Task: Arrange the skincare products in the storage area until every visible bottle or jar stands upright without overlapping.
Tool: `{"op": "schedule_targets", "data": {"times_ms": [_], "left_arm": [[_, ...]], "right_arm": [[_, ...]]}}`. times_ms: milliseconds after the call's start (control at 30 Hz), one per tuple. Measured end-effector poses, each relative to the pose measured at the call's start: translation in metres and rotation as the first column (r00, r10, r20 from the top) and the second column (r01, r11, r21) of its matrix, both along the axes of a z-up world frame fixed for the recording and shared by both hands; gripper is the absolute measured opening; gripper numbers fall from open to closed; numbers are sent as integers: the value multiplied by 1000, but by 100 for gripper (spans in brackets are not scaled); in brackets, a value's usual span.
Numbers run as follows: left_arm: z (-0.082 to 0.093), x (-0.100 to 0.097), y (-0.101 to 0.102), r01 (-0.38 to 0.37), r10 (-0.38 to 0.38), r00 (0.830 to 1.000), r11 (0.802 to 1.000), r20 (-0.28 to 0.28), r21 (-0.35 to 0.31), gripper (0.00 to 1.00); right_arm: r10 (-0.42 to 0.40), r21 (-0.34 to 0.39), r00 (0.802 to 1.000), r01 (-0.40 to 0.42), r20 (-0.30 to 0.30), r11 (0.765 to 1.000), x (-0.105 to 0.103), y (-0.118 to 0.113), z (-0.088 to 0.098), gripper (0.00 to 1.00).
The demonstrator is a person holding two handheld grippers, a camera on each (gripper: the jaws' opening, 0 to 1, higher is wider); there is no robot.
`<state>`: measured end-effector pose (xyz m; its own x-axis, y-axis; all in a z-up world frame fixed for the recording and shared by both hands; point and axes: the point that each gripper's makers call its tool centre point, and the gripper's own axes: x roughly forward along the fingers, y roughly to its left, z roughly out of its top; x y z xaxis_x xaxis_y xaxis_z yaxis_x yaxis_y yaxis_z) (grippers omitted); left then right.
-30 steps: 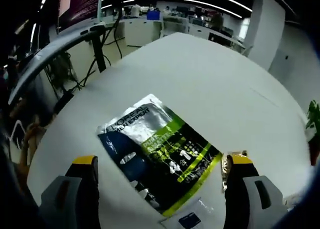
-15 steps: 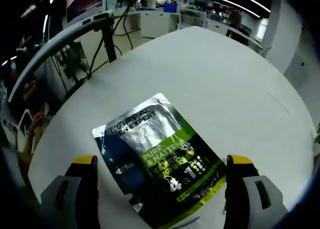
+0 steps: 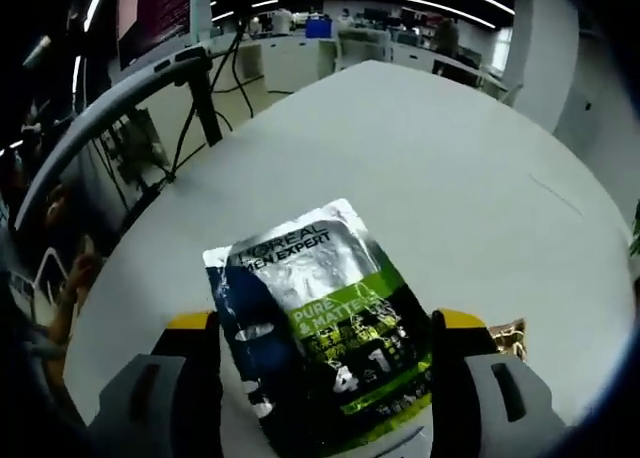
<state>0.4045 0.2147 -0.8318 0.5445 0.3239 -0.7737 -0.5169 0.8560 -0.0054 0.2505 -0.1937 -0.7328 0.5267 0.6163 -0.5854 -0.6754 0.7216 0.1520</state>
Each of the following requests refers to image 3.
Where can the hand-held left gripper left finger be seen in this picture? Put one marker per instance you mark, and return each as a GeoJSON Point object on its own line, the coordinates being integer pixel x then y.
{"type": "Point", "coordinates": [190, 393]}

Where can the white office desk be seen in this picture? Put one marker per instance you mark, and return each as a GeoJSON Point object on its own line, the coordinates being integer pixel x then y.
{"type": "Point", "coordinates": [285, 60]}

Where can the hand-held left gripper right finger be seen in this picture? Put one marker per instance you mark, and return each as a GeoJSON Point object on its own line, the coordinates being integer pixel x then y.
{"type": "Point", "coordinates": [475, 398]}

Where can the gold skincare sachet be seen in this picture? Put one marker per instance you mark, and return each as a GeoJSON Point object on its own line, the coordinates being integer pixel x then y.
{"type": "Point", "coordinates": [512, 338]}

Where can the green black skincare sachet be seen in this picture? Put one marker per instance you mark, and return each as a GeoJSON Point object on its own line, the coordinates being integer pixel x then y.
{"type": "Point", "coordinates": [325, 318]}

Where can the blue storage box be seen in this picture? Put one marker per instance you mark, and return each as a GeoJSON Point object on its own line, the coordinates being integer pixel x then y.
{"type": "Point", "coordinates": [320, 29]}

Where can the black laptop stand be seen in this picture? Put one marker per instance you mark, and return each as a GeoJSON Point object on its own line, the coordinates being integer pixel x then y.
{"type": "Point", "coordinates": [207, 113]}

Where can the open laptop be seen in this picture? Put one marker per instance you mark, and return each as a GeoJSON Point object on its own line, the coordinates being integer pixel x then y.
{"type": "Point", "coordinates": [150, 13]}

